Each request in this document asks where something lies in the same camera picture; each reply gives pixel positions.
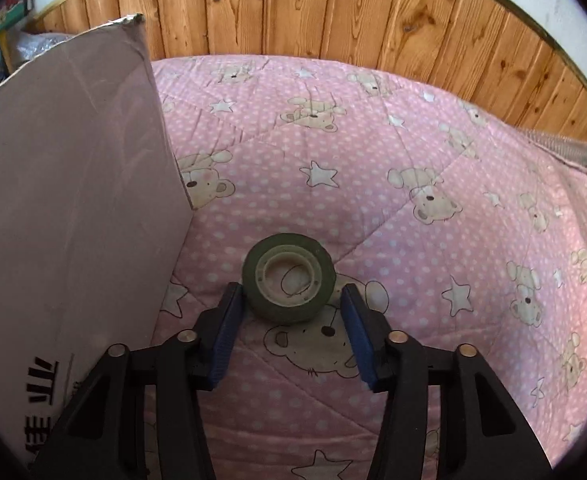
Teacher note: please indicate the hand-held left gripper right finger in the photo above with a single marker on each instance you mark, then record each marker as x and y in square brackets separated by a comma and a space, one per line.
[356, 332]

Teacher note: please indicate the white cardboard box yellow tape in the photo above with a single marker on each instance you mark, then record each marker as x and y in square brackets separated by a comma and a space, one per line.
[73, 185]

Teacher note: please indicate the clear plastic bag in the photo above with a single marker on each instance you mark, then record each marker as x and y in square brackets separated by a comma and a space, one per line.
[583, 160]

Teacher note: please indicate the clear bubble wrap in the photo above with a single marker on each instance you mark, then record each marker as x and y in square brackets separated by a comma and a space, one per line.
[38, 47]

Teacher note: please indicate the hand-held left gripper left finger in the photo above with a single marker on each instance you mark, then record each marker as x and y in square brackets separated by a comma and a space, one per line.
[226, 327]

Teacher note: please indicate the green tape roll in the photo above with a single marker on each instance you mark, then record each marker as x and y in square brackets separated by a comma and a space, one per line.
[253, 292]

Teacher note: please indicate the pink bear printed blanket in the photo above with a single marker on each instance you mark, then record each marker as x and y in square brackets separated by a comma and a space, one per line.
[373, 185]

